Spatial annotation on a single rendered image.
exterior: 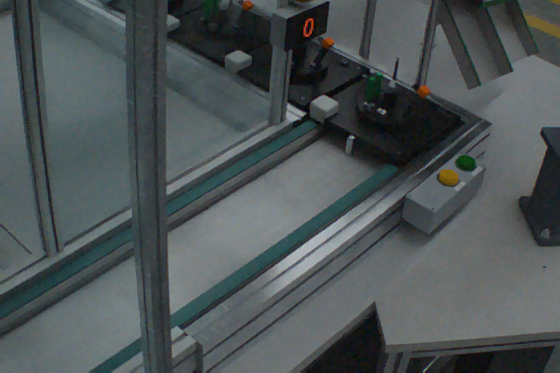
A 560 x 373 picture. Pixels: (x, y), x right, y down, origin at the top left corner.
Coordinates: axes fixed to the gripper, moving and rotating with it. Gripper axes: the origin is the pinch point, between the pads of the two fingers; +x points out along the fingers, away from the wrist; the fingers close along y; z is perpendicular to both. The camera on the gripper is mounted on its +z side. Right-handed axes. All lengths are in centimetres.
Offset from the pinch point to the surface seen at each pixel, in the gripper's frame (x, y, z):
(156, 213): -40, 101, -16
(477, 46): 12.0, -3.5, -21.4
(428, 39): 15.9, 9.1, -19.1
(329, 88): 23.2, 31.9, -29.0
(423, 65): 17.9, 8.7, -25.9
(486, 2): 2.4, 4.2, -8.4
